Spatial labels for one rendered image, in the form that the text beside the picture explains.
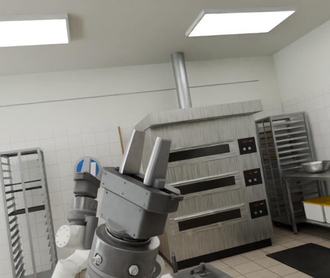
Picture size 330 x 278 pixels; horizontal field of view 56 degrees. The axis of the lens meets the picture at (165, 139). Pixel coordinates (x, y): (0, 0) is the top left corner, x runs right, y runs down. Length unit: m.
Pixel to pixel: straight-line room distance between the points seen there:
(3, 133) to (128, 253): 4.74
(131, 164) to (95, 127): 4.56
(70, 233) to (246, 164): 3.69
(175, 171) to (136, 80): 1.83
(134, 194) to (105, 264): 0.09
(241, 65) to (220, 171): 2.33
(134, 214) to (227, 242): 4.06
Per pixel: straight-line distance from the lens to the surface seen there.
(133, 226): 0.40
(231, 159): 4.38
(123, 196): 0.40
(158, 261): 0.75
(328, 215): 4.77
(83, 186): 1.05
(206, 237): 4.30
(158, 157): 0.39
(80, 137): 4.96
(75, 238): 1.01
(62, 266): 1.05
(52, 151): 4.96
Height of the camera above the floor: 1.43
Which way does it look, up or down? 4 degrees up
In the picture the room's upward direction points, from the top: 9 degrees counter-clockwise
